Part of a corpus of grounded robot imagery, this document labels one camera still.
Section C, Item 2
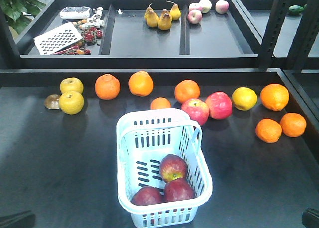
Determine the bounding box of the brown half fruit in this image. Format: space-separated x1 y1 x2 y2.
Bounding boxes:
44 94 60 110

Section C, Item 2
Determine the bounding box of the large orange right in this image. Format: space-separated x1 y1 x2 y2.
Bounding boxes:
260 83 289 111

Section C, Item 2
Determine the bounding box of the white perforated grater board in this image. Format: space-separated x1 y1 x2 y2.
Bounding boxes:
33 22 82 55

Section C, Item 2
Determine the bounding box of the black upright shelf post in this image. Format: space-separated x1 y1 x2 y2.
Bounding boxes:
257 0 291 70
285 0 319 70

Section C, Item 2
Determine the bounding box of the black wood produce display table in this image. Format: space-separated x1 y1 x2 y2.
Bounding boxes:
0 68 319 228

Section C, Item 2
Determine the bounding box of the small orange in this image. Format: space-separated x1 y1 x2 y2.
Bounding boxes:
255 118 282 143
280 113 307 137
150 97 171 110

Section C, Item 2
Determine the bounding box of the pink red apple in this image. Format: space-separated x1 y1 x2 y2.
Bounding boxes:
181 98 210 126
205 91 233 120

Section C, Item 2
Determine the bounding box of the yellow apple back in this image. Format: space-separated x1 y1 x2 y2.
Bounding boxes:
60 77 84 94

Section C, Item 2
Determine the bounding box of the red apple front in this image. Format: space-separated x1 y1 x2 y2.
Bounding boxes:
159 154 187 183

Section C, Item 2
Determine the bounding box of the small orange centre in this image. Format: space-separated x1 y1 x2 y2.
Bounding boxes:
150 97 171 110

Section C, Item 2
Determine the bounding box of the small orange right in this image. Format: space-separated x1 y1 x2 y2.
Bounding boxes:
280 113 307 137

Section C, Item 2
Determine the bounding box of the pink red apple left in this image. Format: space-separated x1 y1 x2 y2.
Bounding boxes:
181 98 210 126

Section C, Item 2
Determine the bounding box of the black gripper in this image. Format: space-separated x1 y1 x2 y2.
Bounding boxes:
302 208 319 228

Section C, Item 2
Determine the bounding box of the yellow orange fruit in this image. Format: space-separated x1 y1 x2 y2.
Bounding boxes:
232 87 257 111

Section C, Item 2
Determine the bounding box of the pile of cherry tomatoes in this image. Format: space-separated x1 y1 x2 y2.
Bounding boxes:
54 19 103 55

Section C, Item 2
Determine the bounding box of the green potted plant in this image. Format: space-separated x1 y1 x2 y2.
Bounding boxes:
0 0 45 34

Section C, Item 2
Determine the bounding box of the orange back left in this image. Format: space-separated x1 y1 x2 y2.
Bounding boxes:
95 74 121 100

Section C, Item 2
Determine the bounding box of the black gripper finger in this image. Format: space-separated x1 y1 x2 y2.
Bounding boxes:
0 211 35 228

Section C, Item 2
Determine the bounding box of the pink peach apple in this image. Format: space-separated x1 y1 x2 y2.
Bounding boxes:
187 9 202 24
199 0 212 14
215 0 229 14

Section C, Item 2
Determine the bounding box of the light blue plastic basket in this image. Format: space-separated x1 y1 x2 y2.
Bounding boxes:
116 108 213 228

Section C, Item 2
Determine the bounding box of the brown pear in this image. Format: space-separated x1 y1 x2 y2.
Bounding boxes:
146 10 159 28
166 0 181 21
158 13 172 31
144 3 153 21

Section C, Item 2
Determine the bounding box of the green avocado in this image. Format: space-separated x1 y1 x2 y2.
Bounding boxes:
288 5 304 16

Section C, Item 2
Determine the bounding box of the yellow apple front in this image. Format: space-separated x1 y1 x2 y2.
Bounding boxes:
59 91 84 115

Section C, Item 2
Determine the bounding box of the orange behind apples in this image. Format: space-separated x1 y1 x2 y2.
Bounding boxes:
174 79 200 104

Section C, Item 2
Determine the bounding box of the black rear display shelf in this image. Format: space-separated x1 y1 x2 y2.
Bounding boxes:
16 0 261 70

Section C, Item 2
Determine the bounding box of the yellow apple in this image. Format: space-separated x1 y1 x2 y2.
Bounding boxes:
59 91 84 115
60 77 84 94

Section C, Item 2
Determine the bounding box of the white electronic scale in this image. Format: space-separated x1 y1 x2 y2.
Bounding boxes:
59 6 91 20

